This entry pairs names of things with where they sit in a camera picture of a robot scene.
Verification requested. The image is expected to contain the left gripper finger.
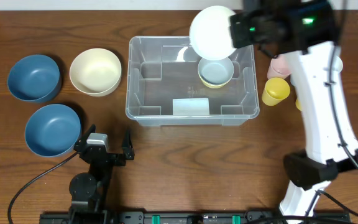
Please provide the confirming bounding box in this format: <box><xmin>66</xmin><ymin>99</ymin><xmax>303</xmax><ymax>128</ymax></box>
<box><xmin>74</xmin><ymin>124</ymin><xmax>96</xmax><ymax>152</ymax></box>
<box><xmin>121</xmin><ymin>129</ymin><xmax>135</xmax><ymax>160</ymax></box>

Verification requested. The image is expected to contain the white small bowl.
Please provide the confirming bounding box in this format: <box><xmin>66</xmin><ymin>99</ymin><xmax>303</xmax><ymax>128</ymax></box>
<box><xmin>189</xmin><ymin>6</ymin><xmax>236</xmax><ymax>60</ymax></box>

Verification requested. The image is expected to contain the light grey small bowl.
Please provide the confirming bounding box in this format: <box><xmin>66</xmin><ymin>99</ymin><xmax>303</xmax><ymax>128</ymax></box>
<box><xmin>198</xmin><ymin>58</ymin><xmax>234</xmax><ymax>77</ymax></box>

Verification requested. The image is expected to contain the cream white cup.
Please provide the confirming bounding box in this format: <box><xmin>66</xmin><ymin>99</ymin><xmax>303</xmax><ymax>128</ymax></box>
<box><xmin>334</xmin><ymin>57</ymin><xmax>343</xmax><ymax>73</ymax></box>

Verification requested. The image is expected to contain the yellow small bowl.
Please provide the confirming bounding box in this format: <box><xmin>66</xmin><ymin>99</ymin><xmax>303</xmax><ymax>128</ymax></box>
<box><xmin>199</xmin><ymin>74</ymin><xmax>232</xmax><ymax>89</ymax></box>

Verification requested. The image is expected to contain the yellow cup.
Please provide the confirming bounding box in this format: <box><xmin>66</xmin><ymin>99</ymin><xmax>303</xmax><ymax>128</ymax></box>
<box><xmin>262</xmin><ymin>77</ymin><xmax>290</xmax><ymax>106</ymax></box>
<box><xmin>295</xmin><ymin>98</ymin><xmax>302</xmax><ymax>111</ymax></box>

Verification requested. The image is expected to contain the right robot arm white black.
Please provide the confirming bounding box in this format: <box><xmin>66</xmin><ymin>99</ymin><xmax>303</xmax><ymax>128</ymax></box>
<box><xmin>230</xmin><ymin>1</ymin><xmax>358</xmax><ymax>223</ymax></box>

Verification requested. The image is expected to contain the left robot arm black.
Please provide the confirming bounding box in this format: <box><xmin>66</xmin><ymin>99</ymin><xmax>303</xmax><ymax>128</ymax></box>
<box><xmin>68</xmin><ymin>125</ymin><xmax>135</xmax><ymax>224</ymax></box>

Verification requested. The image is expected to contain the clear plastic storage container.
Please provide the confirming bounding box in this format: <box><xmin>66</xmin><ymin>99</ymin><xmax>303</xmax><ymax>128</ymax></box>
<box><xmin>126</xmin><ymin>36</ymin><xmax>260</xmax><ymax>126</ymax></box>

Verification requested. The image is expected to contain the lower blue bowl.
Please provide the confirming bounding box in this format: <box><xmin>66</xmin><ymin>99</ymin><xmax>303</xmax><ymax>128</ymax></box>
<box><xmin>24</xmin><ymin>104</ymin><xmax>81</xmax><ymax>157</ymax></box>

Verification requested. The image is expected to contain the blue bowl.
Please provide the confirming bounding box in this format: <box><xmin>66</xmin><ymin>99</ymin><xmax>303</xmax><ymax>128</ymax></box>
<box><xmin>24</xmin><ymin>104</ymin><xmax>81</xmax><ymax>157</ymax></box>
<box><xmin>7</xmin><ymin>54</ymin><xmax>62</xmax><ymax>103</ymax></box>

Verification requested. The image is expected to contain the pink cup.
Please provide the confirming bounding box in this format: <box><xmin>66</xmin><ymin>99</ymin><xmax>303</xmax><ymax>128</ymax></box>
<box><xmin>267</xmin><ymin>55</ymin><xmax>291</xmax><ymax>79</ymax></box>

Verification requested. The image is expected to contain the cream bowl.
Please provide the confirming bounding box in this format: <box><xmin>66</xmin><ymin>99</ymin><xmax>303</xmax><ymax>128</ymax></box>
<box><xmin>69</xmin><ymin>48</ymin><xmax>122</xmax><ymax>97</ymax></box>

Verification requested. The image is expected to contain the upper blue bowl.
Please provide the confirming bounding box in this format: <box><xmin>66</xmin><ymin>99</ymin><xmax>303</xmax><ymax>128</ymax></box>
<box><xmin>7</xmin><ymin>54</ymin><xmax>62</xmax><ymax>103</ymax></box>

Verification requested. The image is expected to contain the left black cable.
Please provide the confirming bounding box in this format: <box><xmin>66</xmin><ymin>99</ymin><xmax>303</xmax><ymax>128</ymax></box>
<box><xmin>7</xmin><ymin>151</ymin><xmax>80</xmax><ymax>224</ymax></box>

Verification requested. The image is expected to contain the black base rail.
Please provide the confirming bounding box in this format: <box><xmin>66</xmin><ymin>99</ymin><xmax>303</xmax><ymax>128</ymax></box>
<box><xmin>39</xmin><ymin>210</ymin><xmax>351</xmax><ymax>224</ymax></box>

